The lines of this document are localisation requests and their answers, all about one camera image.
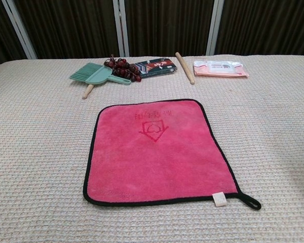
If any pink and black cloth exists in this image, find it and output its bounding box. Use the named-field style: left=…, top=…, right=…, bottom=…
left=83, top=98, right=262, bottom=211

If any dark red bead string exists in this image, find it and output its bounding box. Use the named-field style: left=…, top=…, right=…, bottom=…
left=103, top=54, right=143, bottom=83

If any beige woven tablecloth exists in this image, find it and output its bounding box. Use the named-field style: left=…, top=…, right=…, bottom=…
left=0, top=54, right=304, bottom=243

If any pink wet wipes pack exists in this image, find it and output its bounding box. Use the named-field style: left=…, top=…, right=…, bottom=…
left=193, top=59, right=250, bottom=78

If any green brush with wooden handle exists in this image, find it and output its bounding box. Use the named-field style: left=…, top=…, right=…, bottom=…
left=69, top=62, right=102, bottom=100

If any dark patterned packet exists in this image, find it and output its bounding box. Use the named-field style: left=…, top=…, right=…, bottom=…
left=135, top=57, right=178, bottom=79

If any white partition frame post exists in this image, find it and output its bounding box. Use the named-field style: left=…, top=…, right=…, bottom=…
left=112, top=0, right=130, bottom=58
left=1, top=0, right=38, bottom=60
left=206, top=0, right=225, bottom=56

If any wooden rolling stick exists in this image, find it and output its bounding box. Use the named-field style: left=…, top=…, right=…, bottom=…
left=175, top=52, right=196, bottom=85

